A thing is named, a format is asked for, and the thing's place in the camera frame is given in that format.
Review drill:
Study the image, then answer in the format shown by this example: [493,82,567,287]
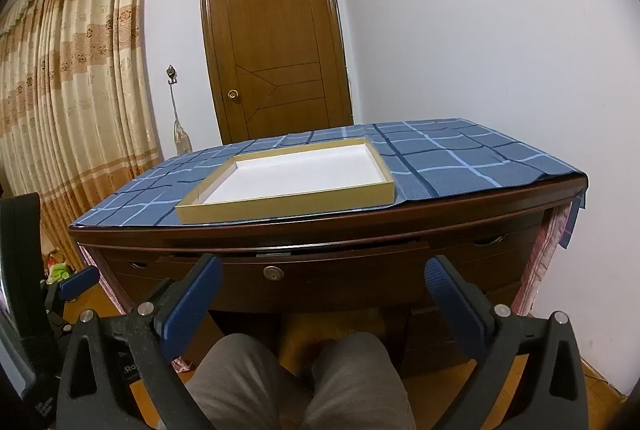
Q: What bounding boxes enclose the small green item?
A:
[47,260,71,285]

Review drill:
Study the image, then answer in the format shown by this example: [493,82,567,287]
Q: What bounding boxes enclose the beige curtain tassel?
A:
[170,83,194,156]

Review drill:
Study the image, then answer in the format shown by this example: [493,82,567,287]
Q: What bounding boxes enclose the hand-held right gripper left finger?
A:
[56,254,223,430]

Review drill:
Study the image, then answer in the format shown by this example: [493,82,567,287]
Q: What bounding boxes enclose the blue checked tablecloth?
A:
[70,117,588,251]

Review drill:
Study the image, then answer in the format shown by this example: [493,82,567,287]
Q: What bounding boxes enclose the grey trousers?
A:
[185,332,416,430]

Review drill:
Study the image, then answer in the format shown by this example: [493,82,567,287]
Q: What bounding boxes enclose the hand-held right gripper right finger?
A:
[425,255,588,430]

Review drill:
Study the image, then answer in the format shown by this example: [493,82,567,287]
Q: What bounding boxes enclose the shallow cardboard tray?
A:
[175,137,396,225]

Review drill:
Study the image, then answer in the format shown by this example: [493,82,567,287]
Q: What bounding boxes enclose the small wooden side drawer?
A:
[430,230,546,263]
[100,253,163,298]

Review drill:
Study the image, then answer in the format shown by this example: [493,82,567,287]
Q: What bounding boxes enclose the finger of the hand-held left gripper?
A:
[44,266,101,341]

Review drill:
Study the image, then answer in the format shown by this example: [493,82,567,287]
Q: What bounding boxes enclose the brown wooden door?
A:
[199,0,353,143]

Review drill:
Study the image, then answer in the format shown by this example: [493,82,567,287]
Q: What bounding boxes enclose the dark wooden desk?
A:
[70,175,588,381]

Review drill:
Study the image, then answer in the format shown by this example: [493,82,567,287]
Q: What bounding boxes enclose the beige patterned curtain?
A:
[0,0,163,271]

